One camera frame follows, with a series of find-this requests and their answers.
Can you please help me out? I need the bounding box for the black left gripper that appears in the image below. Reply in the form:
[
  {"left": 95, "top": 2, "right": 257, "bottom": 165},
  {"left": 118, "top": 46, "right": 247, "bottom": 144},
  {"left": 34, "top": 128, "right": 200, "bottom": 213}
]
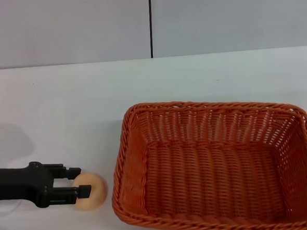
[{"left": 0, "top": 158, "right": 93, "bottom": 211}]

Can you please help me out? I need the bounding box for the orange woven rectangular basket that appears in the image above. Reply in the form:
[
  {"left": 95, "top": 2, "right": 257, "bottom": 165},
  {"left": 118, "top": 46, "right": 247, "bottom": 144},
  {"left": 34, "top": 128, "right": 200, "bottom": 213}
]
[{"left": 106, "top": 93, "right": 307, "bottom": 230}]

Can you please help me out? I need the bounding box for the round beige bread roll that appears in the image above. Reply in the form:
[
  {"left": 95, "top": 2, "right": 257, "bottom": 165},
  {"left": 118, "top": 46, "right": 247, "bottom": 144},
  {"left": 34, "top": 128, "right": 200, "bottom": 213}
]
[{"left": 71, "top": 171, "right": 109, "bottom": 212}]

